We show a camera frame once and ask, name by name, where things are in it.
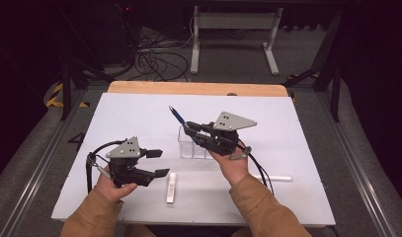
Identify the clear plastic pen organizer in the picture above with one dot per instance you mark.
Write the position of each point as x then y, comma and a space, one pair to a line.
188, 151

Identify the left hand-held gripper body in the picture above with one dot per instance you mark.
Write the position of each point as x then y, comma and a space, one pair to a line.
126, 150

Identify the white metal stand frame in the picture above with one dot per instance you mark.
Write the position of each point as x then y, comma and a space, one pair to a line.
234, 20

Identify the person's left hand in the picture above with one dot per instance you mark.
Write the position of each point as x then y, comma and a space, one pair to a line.
109, 192

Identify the blue ballpoint pen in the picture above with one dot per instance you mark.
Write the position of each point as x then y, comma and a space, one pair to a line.
177, 115

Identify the person's right hand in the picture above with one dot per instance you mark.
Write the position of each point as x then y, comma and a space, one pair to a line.
234, 169

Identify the yellow black hazard tape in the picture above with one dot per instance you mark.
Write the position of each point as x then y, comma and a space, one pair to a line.
53, 98

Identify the black equipment cabinet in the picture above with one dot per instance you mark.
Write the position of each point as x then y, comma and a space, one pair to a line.
103, 33

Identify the black metal stand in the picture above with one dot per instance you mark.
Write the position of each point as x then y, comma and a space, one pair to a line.
66, 92
336, 95

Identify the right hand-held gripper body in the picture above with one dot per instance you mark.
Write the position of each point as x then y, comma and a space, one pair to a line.
231, 121

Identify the white pen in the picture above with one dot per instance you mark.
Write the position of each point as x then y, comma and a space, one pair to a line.
281, 178

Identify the metal floor rail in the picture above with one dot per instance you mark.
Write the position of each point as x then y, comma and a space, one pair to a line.
40, 168
356, 171

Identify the white tube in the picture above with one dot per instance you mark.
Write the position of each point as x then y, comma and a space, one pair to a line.
171, 191

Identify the red indicator light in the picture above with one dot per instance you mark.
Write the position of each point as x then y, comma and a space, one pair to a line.
127, 8

